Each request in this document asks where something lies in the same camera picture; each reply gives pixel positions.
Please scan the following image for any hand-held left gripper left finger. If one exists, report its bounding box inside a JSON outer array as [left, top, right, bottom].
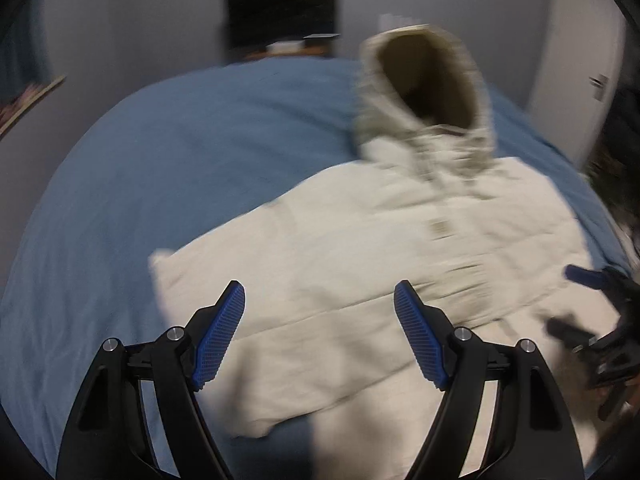
[[56, 280, 247, 480]]

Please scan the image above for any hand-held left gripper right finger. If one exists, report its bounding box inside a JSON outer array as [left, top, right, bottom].
[[393, 280, 586, 480]]

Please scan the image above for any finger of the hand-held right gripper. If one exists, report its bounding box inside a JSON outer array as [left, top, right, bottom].
[[564, 264, 608, 292], [546, 316, 598, 353]]

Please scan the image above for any cream hooded puffer jacket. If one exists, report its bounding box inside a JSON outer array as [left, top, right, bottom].
[[149, 24, 621, 480]]

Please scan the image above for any blue bed blanket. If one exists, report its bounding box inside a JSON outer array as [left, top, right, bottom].
[[0, 55, 633, 480]]

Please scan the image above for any white door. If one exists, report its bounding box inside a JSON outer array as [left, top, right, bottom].
[[525, 0, 628, 168]]

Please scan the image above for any wooden desk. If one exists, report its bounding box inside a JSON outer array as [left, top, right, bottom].
[[230, 42, 335, 64]]

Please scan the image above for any black television screen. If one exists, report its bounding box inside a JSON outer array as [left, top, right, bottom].
[[222, 0, 343, 63]]

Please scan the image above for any teal curtain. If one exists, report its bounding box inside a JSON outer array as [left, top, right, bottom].
[[0, 0, 53, 106]]

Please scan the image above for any black door handle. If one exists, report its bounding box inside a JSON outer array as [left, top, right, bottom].
[[589, 74, 611, 102]]

